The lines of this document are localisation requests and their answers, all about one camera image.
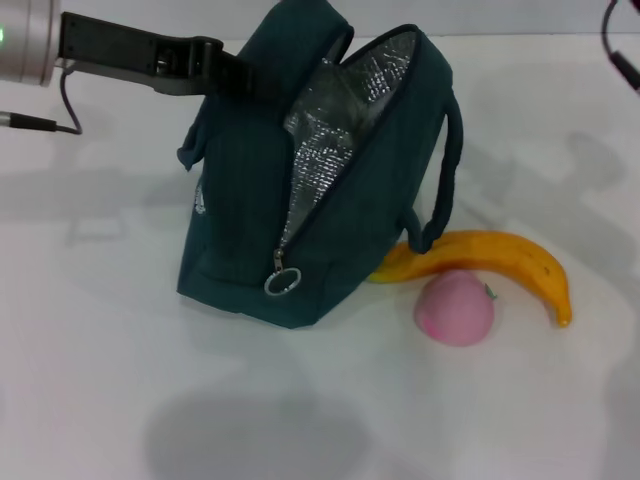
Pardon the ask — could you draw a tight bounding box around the dark left arm cable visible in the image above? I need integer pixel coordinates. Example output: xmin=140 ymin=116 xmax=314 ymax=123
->
xmin=0 ymin=69 xmax=84 ymax=137

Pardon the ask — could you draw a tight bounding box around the yellow banana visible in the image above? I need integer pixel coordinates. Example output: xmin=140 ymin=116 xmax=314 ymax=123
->
xmin=368 ymin=229 xmax=573 ymax=329

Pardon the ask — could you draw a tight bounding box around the pink toy peach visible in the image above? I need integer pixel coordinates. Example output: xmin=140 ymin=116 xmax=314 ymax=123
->
xmin=412 ymin=271 xmax=499 ymax=348

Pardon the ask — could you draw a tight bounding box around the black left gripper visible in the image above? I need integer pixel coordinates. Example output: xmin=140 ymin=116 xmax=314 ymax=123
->
xmin=58 ymin=12 xmax=307 ymax=104

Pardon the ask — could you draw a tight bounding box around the dark teal insulated lunch bag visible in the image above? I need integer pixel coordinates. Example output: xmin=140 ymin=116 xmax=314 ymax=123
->
xmin=175 ymin=0 xmax=464 ymax=331

